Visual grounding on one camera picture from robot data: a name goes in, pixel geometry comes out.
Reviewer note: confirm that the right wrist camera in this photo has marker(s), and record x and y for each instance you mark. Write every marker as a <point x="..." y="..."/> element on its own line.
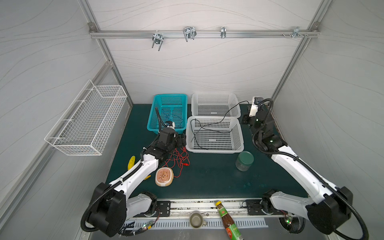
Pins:
<point x="254" y="107"/>

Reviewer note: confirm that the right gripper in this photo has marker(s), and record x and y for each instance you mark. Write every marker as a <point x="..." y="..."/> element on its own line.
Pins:
<point x="259" y="113"/>

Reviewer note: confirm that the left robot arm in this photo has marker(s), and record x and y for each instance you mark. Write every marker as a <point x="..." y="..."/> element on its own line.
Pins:
<point x="112" y="205"/>

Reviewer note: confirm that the metal u-bolt hook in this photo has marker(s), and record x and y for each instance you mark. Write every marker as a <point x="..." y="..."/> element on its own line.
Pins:
<point x="157" y="39"/>

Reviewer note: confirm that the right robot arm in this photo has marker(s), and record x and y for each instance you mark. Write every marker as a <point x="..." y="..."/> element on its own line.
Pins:
<point x="327" y="206"/>

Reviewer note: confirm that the small metal clip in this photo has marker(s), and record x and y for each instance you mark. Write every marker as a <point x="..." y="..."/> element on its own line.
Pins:
<point x="223" y="32"/>

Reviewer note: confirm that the metal cup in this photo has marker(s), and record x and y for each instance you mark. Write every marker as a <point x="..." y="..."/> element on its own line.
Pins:
<point x="196" y="220"/>

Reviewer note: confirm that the teal plastic basket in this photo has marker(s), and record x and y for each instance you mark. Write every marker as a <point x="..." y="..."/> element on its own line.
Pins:
<point x="172" y="107"/>

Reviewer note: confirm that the yellow banana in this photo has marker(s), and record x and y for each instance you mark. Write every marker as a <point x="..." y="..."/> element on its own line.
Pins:
<point x="131" y="163"/>

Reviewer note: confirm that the metal bracket hook right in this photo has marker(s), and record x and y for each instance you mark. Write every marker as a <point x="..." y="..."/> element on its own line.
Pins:
<point x="295" y="34"/>

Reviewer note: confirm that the white wire wall basket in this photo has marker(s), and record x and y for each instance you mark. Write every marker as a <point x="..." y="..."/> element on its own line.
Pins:
<point x="86" y="125"/>

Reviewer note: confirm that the white basket near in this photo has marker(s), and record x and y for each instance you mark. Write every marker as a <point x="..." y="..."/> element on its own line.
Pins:
<point x="214" y="135"/>

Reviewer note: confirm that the clear jar green lid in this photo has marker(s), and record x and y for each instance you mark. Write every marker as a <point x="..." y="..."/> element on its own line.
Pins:
<point x="244" y="161"/>

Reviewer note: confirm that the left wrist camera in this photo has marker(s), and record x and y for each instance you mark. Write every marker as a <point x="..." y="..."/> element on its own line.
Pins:
<point x="170" y="124"/>

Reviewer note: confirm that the metal double hook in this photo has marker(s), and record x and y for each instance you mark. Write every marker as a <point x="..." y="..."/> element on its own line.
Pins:
<point x="189" y="33"/>

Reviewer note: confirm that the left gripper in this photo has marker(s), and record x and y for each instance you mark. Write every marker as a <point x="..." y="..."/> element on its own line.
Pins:
<point x="180" y="140"/>

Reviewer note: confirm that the sauce bottle green label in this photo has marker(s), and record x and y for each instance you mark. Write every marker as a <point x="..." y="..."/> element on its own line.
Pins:
<point x="228" y="223"/>

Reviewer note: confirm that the white basket far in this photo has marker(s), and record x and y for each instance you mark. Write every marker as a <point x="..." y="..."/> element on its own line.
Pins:
<point x="220" y="104"/>

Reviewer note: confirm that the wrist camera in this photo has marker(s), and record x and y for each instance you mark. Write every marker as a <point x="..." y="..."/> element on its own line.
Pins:
<point x="170" y="124"/>
<point x="254" y="107"/>

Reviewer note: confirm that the metal cross rail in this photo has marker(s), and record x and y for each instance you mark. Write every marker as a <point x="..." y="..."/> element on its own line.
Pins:
<point x="201" y="34"/>

